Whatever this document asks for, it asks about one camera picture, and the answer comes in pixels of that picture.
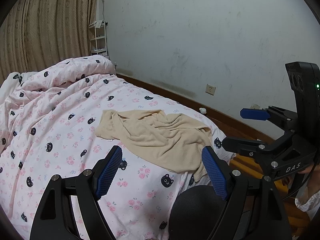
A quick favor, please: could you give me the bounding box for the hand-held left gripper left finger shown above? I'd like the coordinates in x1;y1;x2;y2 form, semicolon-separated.
29;145;123;240

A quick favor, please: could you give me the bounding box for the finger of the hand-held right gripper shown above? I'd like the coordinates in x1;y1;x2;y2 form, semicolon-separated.
240;106;298;130
222;137;280;158

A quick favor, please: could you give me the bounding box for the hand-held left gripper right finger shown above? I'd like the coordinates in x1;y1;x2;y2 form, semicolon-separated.
201;146;293;240

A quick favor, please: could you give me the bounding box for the beige ribbed knit garment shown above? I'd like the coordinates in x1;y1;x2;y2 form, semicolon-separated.
95;109;212;182

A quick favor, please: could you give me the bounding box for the person's right forearm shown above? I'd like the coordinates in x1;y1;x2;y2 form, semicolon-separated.
295;164;320;220

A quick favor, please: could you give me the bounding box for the pink cat print bed sheet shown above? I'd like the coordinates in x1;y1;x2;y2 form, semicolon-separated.
0;74;237;240

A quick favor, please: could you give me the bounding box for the person's black trouser leg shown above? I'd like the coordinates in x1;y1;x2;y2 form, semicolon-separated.
169;185;250;240

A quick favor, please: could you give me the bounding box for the pink cat print quilt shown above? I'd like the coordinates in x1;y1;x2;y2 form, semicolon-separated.
0;56;118;153

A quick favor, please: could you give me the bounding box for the white shelf rack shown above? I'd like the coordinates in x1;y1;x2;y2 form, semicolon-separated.
89;19;110;60

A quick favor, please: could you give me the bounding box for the beige patterned curtain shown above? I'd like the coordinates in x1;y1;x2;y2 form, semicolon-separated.
0;0;107;80

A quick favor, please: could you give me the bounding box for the wooden bed frame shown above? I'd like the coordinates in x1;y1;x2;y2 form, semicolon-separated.
116;74;310;230

